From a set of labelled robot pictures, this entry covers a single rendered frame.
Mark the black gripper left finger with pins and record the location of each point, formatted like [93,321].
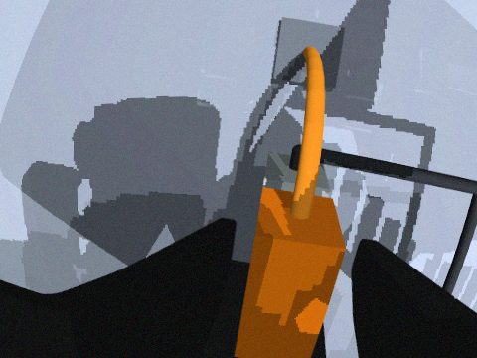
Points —
[163,306]

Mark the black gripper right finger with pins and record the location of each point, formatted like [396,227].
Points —
[400,313]

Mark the black cord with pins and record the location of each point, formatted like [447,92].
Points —
[282,170]

